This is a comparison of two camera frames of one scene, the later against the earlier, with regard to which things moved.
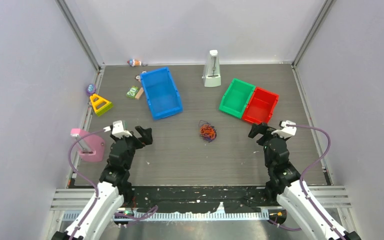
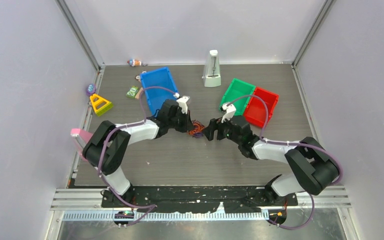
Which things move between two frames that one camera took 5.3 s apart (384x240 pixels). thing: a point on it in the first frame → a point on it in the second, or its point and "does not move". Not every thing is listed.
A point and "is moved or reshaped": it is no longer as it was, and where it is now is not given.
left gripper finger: x=147 y=136 → x=189 y=125
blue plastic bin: x=162 y=93 does not move
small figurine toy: x=134 y=62 does not move
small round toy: x=138 y=77 does not move
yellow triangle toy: x=101 y=105 does not move
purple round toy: x=91 y=89 does not move
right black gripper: x=261 y=129 → x=215 y=124
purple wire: x=206 y=137 is moved or reshaped
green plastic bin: x=236 y=98 does not move
